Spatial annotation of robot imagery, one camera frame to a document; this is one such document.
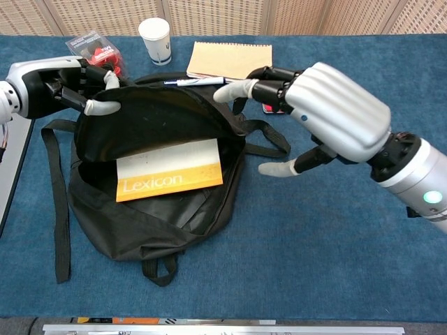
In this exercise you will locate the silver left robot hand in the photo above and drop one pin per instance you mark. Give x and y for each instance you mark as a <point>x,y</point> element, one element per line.
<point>45,83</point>

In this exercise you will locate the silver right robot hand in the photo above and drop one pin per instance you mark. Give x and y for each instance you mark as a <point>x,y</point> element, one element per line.
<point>342,111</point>

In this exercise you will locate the white yellow Lexicon book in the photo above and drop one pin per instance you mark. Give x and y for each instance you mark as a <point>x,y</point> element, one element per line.
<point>167,174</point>

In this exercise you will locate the black fabric backpack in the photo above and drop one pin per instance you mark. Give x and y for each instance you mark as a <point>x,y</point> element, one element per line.
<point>139,223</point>

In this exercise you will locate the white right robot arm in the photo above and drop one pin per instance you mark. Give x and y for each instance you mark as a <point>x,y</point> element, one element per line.
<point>415,174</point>

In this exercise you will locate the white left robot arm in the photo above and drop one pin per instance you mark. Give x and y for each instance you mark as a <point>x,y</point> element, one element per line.
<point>7,101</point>

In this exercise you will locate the clear box red black parts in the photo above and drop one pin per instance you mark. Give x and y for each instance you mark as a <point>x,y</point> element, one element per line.
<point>101,49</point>

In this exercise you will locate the red ink pad clear case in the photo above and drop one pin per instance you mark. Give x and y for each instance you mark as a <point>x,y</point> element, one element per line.
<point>270,109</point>

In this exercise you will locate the grey laptop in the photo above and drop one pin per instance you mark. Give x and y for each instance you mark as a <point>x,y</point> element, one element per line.
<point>12,164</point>

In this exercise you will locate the white paper cup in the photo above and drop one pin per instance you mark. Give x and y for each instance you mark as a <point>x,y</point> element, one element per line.
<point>157,38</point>

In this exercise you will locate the brown spiral notebook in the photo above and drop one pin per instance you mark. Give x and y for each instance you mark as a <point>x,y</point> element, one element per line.
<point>230,59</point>

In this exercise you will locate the blue white marker pen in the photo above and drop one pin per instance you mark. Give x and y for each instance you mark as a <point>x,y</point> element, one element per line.
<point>195,81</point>

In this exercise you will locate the blue felt table cover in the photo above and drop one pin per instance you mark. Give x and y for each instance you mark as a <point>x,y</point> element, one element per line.
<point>314,261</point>

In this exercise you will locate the woven folding screen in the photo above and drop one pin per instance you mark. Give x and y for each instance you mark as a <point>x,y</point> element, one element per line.
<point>223,15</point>

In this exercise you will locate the aluminium rail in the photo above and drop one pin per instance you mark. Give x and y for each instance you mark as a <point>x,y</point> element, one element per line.
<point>223,329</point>

